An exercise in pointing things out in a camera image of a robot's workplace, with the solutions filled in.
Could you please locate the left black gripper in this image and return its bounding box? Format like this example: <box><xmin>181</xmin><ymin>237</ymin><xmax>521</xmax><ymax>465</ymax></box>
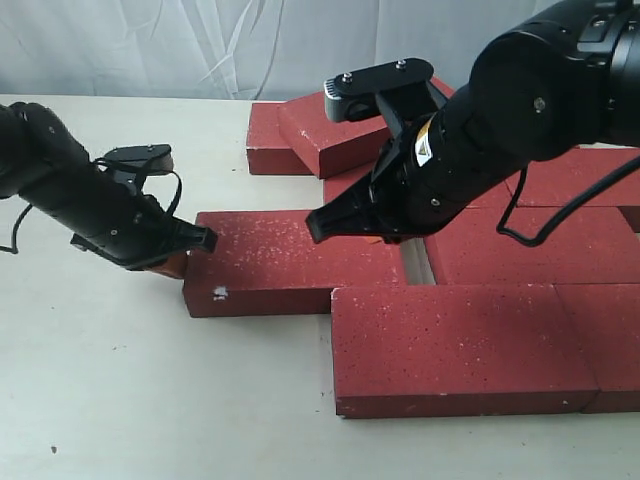
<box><xmin>24</xmin><ymin>160</ymin><xmax>217</xmax><ymax>280</ymax></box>

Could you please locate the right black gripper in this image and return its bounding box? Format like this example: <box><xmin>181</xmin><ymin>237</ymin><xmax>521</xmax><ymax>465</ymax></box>
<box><xmin>306</xmin><ymin>108</ymin><xmax>525</xmax><ymax>243</ymax></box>

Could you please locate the red brick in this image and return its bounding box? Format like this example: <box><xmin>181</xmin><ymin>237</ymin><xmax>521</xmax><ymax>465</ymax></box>
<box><xmin>245</xmin><ymin>102</ymin><xmax>312</xmax><ymax>176</ymax></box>
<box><xmin>183</xmin><ymin>210</ymin><xmax>406</xmax><ymax>318</ymax></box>
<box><xmin>331</xmin><ymin>284</ymin><xmax>598</xmax><ymax>419</ymax></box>
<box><xmin>322</xmin><ymin>172</ymin><xmax>511</xmax><ymax>211</ymax></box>
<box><xmin>277</xmin><ymin>74</ymin><xmax>456</xmax><ymax>180</ymax></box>
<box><xmin>425</xmin><ymin>207</ymin><xmax>639</xmax><ymax>285</ymax></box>
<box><xmin>556</xmin><ymin>284</ymin><xmax>639</xmax><ymax>414</ymax></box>
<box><xmin>518</xmin><ymin>147</ymin><xmax>639</xmax><ymax>232</ymax></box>

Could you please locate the red brick top back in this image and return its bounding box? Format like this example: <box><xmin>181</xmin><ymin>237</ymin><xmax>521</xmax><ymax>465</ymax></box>
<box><xmin>277</xmin><ymin>74</ymin><xmax>456</xmax><ymax>180</ymax></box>

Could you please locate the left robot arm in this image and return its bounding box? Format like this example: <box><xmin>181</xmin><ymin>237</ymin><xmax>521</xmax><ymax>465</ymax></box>
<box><xmin>1</xmin><ymin>102</ymin><xmax>217</xmax><ymax>279</ymax></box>

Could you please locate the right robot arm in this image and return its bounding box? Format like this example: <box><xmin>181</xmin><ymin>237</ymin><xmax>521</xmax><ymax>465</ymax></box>
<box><xmin>306</xmin><ymin>1</ymin><xmax>639</xmax><ymax>244</ymax></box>

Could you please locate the blue-grey backdrop cloth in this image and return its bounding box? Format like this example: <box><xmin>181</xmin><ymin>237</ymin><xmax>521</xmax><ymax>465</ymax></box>
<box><xmin>1</xmin><ymin>0</ymin><xmax>544</xmax><ymax>100</ymax></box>

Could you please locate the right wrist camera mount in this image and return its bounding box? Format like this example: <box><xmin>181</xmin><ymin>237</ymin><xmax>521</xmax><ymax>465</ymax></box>
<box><xmin>324</xmin><ymin>58</ymin><xmax>447</xmax><ymax>138</ymax></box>

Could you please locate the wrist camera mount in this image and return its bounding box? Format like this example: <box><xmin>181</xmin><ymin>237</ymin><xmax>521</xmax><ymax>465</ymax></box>
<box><xmin>324</xmin><ymin>58</ymin><xmax>447</xmax><ymax>138</ymax></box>
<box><xmin>99</xmin><ymin>144</ymin><xmax>174</xmax><ymax>194</ymax></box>

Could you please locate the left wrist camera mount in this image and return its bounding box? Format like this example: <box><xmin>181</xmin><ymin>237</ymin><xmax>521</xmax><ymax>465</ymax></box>
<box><xmin>99</xmin><ymin>144</ymin><xmax>174</xmax><ymax>194</ymax></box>

